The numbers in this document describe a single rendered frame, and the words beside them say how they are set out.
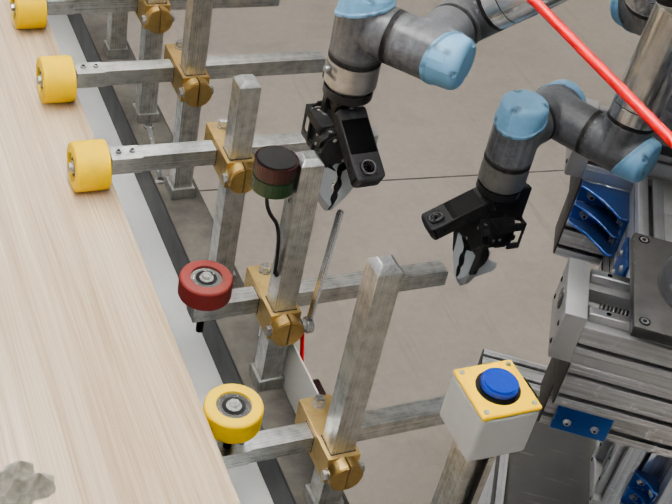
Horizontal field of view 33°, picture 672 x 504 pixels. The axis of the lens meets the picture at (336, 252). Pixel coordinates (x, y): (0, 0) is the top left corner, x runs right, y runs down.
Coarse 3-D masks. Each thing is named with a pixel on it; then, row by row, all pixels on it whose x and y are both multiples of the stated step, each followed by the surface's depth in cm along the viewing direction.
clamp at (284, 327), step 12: (252, 276) 177; (264, 276) 178; (264, 288) 176; (264, 300) 174; (264, 312) 174; (276, 312) 172; (288, 312) 172; (300, 312) 173; (264, 324) 174; (276, 324) 171; (288, 324) 171; (300, 324) 172; (276, 336) 171; (288, 336) 173; (300, 336) 174
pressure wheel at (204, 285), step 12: (192, 264) 171; (204, 264) 172; (216, 264) 172; (180, 276) 169; (192, 276) 170; (204, 276) 169; (216, 276) 171; (228, 276) 171; (180, 288) 169; (192, 288) 167; (204, 288) 168; (216, 288) 168; (228, 288) 169; (192, 300) 168; (204, 300) 168; (216, 300) 168; (228, 300) 171
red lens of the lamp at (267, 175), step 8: (256, 152) 155; (256, 160) 153; (256, 168) 154; (264, 168) 153; (296, 168) 154; (256, 176) 154; (264, 176) 153; (272, 176) 153; (280, 176) 153; (288, 176) 154; (280, 184) 154
